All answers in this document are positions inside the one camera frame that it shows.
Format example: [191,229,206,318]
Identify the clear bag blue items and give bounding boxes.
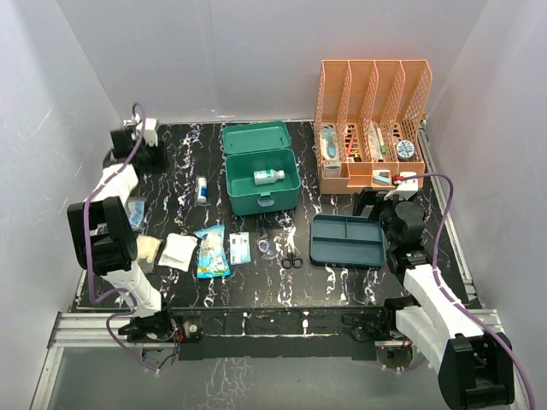
[126,197,146,231]

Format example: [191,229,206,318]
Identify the small white blue bottle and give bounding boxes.
[196,176,208,204]

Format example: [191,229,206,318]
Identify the white green medicine bottle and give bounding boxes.
[253,169,285,185]

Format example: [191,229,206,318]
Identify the green medicine kit box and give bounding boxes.
[222,121,301,216]

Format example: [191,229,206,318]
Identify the blue cotton swab bag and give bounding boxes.
[194,225,231,279]

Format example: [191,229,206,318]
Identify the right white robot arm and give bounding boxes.
[353,188,515,409]

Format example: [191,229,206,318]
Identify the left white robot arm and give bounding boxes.
[67,122,177,342]

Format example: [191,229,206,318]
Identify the teal white small box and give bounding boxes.
[372,170,391,186]

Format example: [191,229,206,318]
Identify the small white red box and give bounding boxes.
[321,160,342,178]

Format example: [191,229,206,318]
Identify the white tube in organizer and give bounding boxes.
[368,122,386,162]

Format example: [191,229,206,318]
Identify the blue divided tray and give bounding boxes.
[309,214,387,267]

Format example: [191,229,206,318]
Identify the round blue white tin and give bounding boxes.
[395,139,416,161]

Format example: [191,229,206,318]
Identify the blue brush blister pack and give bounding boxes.
[320,125,339,161]

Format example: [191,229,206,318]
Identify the red pencil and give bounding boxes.
[344,128,359,157]

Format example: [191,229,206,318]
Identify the orange file organizer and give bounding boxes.
[314,60,432,194]

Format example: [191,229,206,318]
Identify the beige bandage pack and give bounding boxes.
[136,235,162,274]

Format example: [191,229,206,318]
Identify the white gauze packet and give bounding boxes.
[158,233,197,272]

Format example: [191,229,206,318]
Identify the clear bag with rubber bands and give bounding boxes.
[256,233,276,260]

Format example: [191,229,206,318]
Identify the white blue bandage box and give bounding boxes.
[229,232,251,265]

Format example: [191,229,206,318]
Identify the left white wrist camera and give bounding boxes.
[123,118,159,147]

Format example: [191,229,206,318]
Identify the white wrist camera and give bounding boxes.
[384,172,419,201]
[123,118,159,147]

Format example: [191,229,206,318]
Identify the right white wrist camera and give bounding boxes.
[384,172,419,201]

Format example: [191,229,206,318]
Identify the black handled scissors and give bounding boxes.
[281,243,303,269]

